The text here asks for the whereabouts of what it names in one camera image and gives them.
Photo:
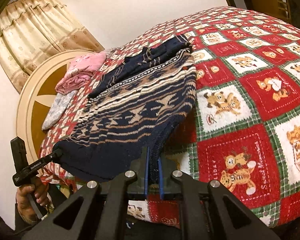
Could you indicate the beige patterned curtain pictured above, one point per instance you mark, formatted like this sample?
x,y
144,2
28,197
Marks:
x,y
31,31

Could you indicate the pink folded quilt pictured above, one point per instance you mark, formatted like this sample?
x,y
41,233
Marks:
x,y
80,71

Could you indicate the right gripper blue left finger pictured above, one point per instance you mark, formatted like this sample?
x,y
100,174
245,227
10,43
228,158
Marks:
x,y
146,150

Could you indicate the navy patterned knit sweater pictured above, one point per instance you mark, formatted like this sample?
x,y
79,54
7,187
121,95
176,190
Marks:
x,y
137,105

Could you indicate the grey floral pillow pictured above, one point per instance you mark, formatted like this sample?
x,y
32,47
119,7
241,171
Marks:
x,y
57,109

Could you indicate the cream round wooden headboard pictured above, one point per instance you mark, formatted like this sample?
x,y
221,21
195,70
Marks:
x,y
37,97

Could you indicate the wooden chair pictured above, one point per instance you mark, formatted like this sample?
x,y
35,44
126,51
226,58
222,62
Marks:
x,y
284,10

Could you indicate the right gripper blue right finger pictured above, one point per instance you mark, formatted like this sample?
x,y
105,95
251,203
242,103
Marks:
x,y
161,179

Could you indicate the person left hand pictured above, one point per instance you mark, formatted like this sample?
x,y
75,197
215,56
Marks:
x,y
27,196

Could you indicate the dark left sleeve forearm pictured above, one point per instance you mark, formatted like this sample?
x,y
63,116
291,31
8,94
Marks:
x,y
56,198

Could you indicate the red checkered bear bedspread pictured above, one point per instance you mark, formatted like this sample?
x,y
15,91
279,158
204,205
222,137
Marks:
x,y
245,128

